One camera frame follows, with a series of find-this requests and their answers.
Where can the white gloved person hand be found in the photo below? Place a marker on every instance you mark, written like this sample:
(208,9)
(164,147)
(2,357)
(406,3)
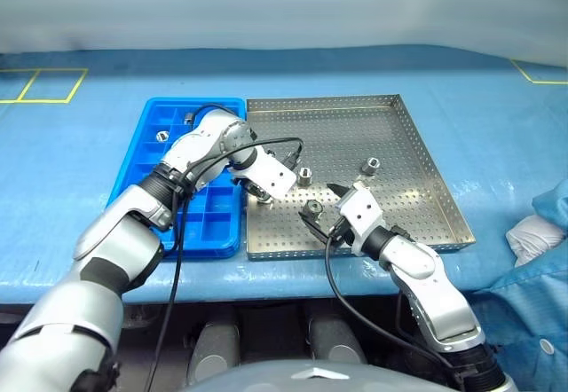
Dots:
(532,239)

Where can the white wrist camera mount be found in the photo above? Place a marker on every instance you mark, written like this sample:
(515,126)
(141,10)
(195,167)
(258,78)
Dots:
(270,172)
(361,214)

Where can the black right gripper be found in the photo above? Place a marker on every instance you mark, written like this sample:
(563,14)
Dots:
(342,231)

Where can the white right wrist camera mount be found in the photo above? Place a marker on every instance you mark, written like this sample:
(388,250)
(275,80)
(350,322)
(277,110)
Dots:
(361,214)

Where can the perforated steel tray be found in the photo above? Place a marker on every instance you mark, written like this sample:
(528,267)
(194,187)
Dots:
(355,130)

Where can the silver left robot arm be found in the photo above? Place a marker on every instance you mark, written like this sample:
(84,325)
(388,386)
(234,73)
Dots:
(111,241)

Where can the dark grey rounded cylinder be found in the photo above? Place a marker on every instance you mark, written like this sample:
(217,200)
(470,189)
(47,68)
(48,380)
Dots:
(213,347)
(335,343)

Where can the blue lab coat person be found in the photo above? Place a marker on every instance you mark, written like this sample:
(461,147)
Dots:
(523,303)

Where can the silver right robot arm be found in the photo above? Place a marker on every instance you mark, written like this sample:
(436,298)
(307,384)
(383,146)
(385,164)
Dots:
(421,268)

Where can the grey rounded robot torso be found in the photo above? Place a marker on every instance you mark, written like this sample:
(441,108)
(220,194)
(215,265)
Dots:
(310,381)

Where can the metal nut in blue tray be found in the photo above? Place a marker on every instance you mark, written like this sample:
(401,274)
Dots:
(162,136)

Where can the blue compartment tray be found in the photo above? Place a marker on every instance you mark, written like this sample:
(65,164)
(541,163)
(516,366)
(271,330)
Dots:
(217,228)

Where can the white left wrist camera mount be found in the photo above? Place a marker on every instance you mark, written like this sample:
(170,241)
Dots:
(270,172)

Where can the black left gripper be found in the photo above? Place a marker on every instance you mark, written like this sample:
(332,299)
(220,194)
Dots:
(248,186)

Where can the metal nut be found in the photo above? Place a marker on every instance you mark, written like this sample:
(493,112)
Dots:
(162,136)
(305,175)

